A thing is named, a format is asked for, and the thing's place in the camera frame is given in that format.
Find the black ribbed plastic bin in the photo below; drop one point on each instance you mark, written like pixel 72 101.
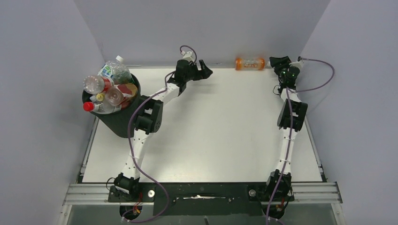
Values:
pixel 117 121

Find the orange drink bottle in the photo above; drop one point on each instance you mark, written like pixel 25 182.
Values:
pixel 250 63

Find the clear bottle dark green label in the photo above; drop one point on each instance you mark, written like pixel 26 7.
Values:
pixel 121 74

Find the clear bottle blue green label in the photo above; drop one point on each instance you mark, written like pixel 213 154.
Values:
pixel 106 69

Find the clear bottle red blue label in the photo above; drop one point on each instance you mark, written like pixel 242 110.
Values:
pixel 95 84

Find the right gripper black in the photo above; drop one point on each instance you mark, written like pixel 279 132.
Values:
pixel 281 62

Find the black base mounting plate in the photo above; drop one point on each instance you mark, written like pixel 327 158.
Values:
pixel 204 199

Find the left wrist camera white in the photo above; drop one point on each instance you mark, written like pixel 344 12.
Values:
pixel 188 56

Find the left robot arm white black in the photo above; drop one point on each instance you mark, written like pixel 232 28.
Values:
pixel 146 120

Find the yellow juice bottle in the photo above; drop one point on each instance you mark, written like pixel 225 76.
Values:
pixel 99 97

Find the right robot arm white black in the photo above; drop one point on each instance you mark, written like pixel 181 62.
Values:
pixel 290 122

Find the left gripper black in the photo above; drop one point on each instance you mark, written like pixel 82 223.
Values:
pixel 200 75

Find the red gold label bottle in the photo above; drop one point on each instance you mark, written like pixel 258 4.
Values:
pixel 121 93

